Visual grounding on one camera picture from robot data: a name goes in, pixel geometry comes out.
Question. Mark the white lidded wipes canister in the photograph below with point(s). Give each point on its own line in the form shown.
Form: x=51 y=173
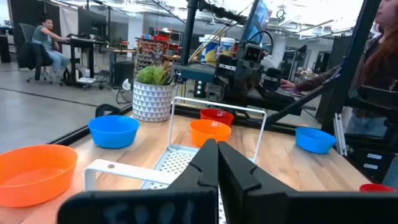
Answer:
x=226 y=46

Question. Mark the black computer monitor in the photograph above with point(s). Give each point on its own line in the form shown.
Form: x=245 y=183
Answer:
x=90 y=21

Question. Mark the white perforated metal tray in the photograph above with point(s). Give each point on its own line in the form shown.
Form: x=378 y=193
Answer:
x=174 y=161

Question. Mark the tilted monitor blue screen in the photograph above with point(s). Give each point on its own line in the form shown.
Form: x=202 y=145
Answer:
x=256 y=18

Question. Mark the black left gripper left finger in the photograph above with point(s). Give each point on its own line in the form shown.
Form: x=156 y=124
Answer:
x=199 y=186

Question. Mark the blue plastic mini bowl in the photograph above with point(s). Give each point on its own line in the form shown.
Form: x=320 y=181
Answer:
x=113 y=133
x=314 y=141

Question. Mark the red plastic mini bowl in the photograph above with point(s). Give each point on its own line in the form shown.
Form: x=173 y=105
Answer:
x=216 y=115
x=374 y=188

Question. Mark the silver aluminium extrusion piece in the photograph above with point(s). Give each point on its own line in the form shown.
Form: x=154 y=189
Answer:
x=341 y=137

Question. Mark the person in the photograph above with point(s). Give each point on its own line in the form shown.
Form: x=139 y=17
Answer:
x=42 y=37
x=379 y=62

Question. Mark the grey office chair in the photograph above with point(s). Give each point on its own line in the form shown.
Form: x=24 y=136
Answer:
x=31 y=56

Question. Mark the yellow wipes canister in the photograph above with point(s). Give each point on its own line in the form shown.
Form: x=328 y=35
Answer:
x=211 y=53

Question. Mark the black box on floor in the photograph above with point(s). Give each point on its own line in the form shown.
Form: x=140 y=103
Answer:
x=123 y=73

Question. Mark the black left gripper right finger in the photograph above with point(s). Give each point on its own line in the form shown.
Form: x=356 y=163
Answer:
x=248 y=199

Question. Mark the black standing desk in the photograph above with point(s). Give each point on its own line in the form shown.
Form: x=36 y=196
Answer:
x=73 y=59

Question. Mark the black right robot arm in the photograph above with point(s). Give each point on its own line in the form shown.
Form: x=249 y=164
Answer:
x=231 y=90

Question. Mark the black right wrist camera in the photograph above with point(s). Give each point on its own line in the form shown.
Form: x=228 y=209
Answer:
x=252 y=53

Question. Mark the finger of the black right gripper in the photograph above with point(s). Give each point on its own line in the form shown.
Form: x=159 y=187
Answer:
x=226 y=67
x=272 y=79

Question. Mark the orange plastic mini bowl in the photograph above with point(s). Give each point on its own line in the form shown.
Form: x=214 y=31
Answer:
x=34 y=180
x=210 y=132

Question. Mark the laptop with purple keyboard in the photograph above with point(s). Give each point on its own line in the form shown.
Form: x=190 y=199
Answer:
x=293 y=91

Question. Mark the shelf with red bins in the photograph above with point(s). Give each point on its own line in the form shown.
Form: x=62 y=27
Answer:
x=152 y=51

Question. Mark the succulent in patterned white pot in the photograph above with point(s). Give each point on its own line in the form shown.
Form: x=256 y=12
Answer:
x=152 y=102

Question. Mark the black stand pole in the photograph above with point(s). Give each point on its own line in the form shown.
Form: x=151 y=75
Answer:
x=189 y=31

